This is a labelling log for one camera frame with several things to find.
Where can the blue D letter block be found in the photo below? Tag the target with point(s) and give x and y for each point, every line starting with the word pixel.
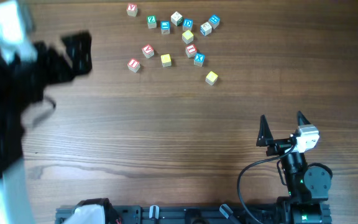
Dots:
pixel 187 24

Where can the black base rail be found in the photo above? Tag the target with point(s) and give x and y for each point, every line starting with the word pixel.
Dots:
pixel 265 213

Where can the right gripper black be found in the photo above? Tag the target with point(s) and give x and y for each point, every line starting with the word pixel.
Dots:
pixel 265 139

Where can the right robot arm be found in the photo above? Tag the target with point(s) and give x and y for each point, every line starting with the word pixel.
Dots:
pixel 307 184

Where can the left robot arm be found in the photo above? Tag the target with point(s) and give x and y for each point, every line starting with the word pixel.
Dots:
pixel 22 84

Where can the red i block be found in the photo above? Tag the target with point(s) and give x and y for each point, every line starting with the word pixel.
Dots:
pixel 133 65
pixel 191 50

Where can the yellow block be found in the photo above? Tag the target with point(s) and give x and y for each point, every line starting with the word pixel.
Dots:
pixel 211 78
pixel 166 60
pixel 187 37

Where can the blue X letter block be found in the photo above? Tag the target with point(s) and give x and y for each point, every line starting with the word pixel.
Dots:
pixel 199 59

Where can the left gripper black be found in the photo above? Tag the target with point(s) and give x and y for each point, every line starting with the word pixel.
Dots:
pixel 82 60

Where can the green Z letter block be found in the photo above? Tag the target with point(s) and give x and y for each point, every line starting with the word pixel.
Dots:
pixel 151 22

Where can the red Y letter block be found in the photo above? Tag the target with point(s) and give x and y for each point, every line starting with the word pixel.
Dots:
pixel 132 9

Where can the white green picture block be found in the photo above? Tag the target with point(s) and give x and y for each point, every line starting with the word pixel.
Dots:
pixel 176 18

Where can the red A letter block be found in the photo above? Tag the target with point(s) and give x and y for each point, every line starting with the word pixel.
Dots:
pixel 148 51

